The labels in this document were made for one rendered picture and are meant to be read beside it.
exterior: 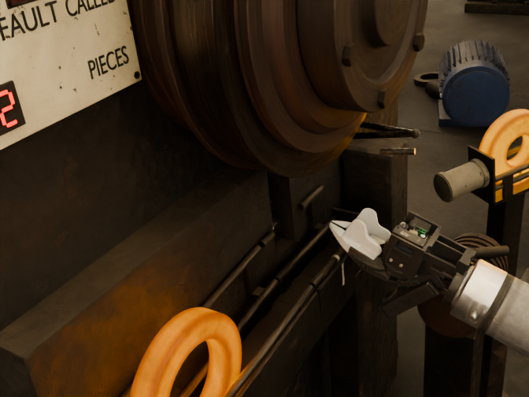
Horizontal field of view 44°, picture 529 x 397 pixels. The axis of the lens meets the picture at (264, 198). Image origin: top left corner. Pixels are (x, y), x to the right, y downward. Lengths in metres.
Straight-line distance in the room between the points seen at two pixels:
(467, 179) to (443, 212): 1.22
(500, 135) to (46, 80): 0.89
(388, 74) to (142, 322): 0.43
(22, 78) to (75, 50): 0.07
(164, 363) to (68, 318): 0.11
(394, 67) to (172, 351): 0.45
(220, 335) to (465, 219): 1.77
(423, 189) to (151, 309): 1.96
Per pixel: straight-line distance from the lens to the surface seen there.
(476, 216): 2.51
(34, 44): 0.68
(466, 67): 3.01
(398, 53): 0.89
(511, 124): 1.33
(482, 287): 0.94
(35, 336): 0.72
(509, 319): 0.94
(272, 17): 0.70
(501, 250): 1.33
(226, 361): 0.85
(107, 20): 0.74
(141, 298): 0.80
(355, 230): 0.97
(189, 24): 0.69
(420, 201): 2.59
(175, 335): 0.75
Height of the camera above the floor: 1.30
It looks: 29 degrees down
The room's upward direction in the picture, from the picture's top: 6 degrees counter-clockwise
